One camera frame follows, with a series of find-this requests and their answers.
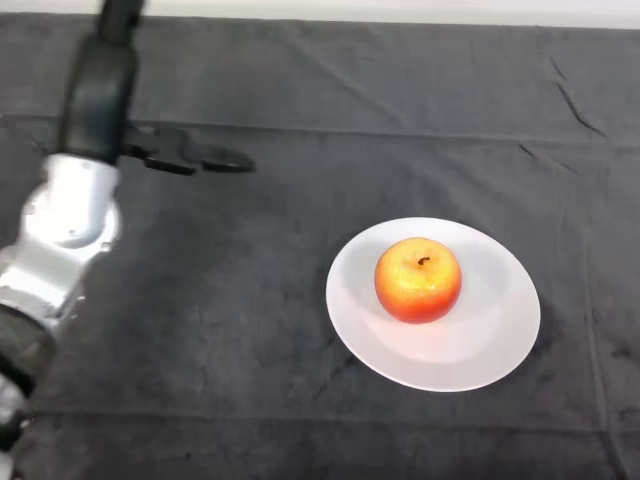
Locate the white round plate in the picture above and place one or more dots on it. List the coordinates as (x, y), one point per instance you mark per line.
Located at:
(450, 355)

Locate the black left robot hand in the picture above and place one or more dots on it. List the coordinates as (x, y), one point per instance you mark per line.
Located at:
(97, 100)

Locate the red yellow apple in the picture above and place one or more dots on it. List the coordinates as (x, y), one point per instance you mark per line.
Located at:
(417, 285)

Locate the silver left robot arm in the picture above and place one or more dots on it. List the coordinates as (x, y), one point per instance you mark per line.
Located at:
(70, 210)

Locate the black table cloth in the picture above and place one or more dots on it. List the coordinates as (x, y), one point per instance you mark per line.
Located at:
(350, 100)

